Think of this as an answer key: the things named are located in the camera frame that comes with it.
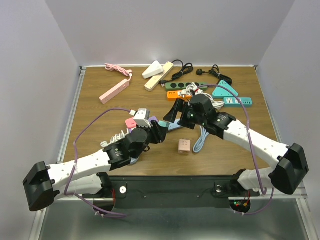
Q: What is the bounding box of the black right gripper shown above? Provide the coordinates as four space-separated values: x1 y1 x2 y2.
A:
162 98 206 130

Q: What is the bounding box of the teal cube adapter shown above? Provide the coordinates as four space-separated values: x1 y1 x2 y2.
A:
158 120 170 128

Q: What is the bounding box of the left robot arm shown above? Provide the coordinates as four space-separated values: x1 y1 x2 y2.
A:
22 120 169 212

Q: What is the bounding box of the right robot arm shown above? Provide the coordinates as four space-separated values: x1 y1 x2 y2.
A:
163 94 309 195

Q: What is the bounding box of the pink plug adapter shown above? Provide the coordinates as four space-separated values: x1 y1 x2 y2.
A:
125 117 137 129

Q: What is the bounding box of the orange power strip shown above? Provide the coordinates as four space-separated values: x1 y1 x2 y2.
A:
166 90 192 101

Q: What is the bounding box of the light blue power strip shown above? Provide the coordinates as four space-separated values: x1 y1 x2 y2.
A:
168 119 182 132

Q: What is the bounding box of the purple power strip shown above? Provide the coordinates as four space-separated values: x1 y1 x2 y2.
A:
128 116 158 133

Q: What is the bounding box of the green power strip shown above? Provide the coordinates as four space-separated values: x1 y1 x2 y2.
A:
164 82 208 92

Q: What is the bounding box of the pink cube socket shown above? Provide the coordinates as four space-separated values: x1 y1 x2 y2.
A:
178 139 191 154

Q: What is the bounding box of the beige power strip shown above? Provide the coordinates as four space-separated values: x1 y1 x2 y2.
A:
144 61 174 92

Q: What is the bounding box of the round blue socket base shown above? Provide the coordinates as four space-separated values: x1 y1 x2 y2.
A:
129 158 139 166

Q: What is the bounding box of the white triangular socket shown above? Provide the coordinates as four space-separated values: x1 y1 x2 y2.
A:
142 60 164 79

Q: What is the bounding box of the teal triangular socket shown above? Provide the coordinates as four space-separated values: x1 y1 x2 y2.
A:
211 80 239 99

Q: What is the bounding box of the teal rectangular power strip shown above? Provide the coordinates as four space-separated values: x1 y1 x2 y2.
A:
223 97 253 108

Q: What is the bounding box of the pink power strip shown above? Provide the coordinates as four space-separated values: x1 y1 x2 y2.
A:
99 79 130 104

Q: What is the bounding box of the white bundled cable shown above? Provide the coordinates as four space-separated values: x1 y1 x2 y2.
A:
178 83 226 111

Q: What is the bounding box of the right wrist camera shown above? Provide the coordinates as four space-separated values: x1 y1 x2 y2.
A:
184 85 200 96

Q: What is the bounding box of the light blue strip cable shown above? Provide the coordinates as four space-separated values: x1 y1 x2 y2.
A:
192 124 210 154

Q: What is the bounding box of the black cable with europlug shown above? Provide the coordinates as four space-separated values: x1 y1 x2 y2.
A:
159 59 194 88

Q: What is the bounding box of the white braided cable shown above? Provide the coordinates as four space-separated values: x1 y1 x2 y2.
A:
100 129 130 148

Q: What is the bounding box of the black cable with plug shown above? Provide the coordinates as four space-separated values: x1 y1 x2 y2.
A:
196 64 233 87

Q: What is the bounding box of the pink strip cable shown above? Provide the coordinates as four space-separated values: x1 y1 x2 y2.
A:
104 62 133 82

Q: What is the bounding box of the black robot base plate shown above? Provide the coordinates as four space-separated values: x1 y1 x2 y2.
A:
83 173 260 209

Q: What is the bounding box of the aluminium frame rail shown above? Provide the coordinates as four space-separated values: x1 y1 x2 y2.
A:
39 66 87 201

